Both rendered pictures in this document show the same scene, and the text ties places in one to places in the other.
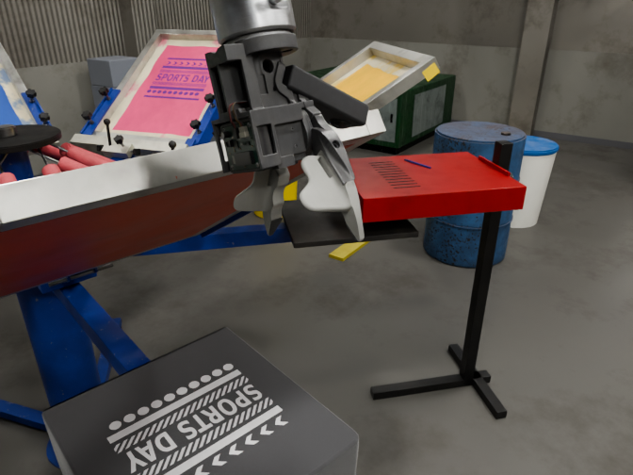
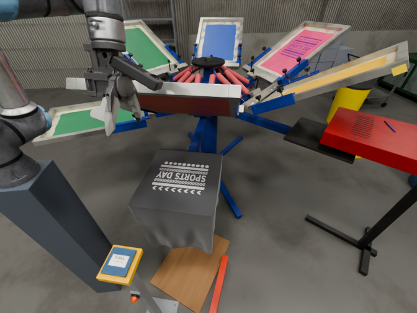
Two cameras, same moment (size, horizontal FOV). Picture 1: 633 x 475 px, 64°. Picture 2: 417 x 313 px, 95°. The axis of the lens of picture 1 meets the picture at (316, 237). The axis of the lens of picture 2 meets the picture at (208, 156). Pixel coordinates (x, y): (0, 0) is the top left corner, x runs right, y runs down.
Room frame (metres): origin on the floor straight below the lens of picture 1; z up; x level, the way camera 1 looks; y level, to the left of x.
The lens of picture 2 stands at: (0.37, -0.48, 1.76)
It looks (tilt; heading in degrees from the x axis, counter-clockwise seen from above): 40 degrees down; 50
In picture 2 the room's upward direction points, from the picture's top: straight up
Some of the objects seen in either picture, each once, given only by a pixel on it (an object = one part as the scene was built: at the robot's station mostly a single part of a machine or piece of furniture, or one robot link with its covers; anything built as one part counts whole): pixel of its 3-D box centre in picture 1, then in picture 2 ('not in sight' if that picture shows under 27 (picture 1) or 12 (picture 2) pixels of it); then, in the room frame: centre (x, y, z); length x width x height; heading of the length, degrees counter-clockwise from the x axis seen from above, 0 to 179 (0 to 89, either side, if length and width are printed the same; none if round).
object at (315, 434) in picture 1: (196, 423); (181, 176); (0.75, 0.24, 0.95); 0.48 x 0.44 x 0.01; 42
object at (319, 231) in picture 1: (230, 234); (267, 122); (1.72, 0.33, 0.91); 1.34 x 0.41 x 0.08; 102
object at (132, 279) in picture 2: not in sight; (145, 297); (0.30, -0.01, 0.48); 0.22 x 0.22 x 0.96; 42
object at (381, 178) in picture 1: (421, 183); (381, 138); (1.87, -0.41, 1.06); 0.61 x 0.46 x 0.12; 102
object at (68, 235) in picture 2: not in sight; (80, 243); (0.12, 0.46, 0.60); 0.18 x 0.18 x 1.20; 55
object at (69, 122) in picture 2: not in sight; (111, 104); (0.73, 1.27, 1.05); 1.08 x 0.61 x 0.23; 162
